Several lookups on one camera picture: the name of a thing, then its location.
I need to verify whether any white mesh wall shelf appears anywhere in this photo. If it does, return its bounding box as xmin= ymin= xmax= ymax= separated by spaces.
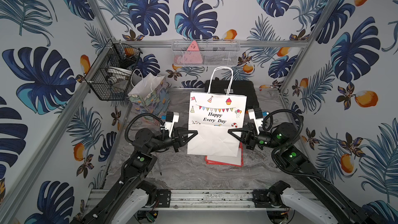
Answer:
xmin=171 ymin=39 xmax=240 ymax=67

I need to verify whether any black tool case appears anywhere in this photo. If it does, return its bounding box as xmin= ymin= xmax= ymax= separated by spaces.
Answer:
xmin=198 ymin=79 xmax=259 ymax=114

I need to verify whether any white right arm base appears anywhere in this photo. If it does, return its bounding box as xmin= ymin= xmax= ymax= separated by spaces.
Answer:
xmin=268 ymin=180 xmax=338 ymax=224

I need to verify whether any white happy paper bag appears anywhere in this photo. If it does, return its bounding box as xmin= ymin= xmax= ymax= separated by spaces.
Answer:
xmin=187 ymin=78 xmax=247 ymax=157

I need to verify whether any pink triangle item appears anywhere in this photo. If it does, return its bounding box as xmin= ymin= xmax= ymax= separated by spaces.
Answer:
xmin=180 ymin=40 xmax=203 ymax=65

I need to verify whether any black wire basket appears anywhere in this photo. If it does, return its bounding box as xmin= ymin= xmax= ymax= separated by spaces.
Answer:
xmin=84 ymin=40 xmax=143 ymax=101

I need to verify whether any red paper bag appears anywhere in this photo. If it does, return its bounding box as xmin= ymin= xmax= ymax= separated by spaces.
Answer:
xmin=205 ymin=144 xmax=244 ymax=168

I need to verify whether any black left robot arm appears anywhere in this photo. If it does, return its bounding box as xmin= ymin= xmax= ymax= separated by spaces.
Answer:
xmin=72 ymin=112 xmax=198 ymax=224

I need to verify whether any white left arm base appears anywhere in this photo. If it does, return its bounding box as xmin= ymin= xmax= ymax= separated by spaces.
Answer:
xmin=111 ymin=181 xmax=157 ymax=224

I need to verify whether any aluminium linear rail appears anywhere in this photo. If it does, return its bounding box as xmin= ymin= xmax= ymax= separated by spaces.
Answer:
xmin=86 ymin=188 xmax=312 ymax=211

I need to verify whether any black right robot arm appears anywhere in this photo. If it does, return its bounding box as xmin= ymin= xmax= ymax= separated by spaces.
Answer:
xmin=228 ymin=109 xmax=387 ymax=224

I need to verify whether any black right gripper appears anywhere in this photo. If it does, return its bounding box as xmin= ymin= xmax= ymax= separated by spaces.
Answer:
xmin=229 ymin=123 xmax=284 ymax=153

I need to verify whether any floral paper bag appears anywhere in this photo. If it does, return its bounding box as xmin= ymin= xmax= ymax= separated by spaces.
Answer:
xmin=127 ymin=69 xmax=171 ymax=118

